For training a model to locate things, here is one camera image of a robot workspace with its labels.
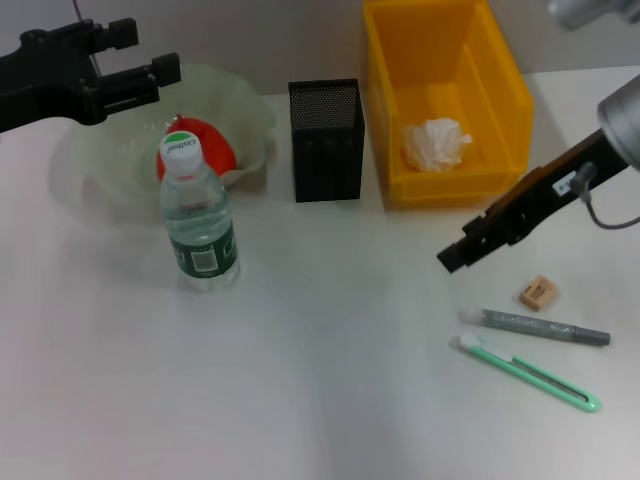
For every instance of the black mesh pen holder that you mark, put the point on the black mesh pen holder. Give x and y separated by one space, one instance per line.
327 145

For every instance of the mint green utility knife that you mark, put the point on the mint green utility knife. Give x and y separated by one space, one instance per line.
540 379

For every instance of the grey marker pen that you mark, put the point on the grey marker pen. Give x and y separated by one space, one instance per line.
530 325

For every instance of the white paper ball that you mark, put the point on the white paper ball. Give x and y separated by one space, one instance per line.
435 145

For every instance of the clear green-label water bottle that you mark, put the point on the clear green-label water bottle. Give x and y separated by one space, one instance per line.
200 225

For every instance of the beige eraser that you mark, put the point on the beige eraser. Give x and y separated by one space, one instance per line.
538 294

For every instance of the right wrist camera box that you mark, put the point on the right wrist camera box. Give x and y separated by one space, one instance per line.
585 12

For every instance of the yellow plastic bin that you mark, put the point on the yellow plastic bin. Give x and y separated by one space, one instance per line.
425 60

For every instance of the pale green glass fruit plate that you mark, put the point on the pale green glass fruit plate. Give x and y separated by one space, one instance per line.
235 100

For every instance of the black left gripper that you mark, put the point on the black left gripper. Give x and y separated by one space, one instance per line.
45 80

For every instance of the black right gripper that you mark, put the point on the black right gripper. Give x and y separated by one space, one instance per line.
555 195

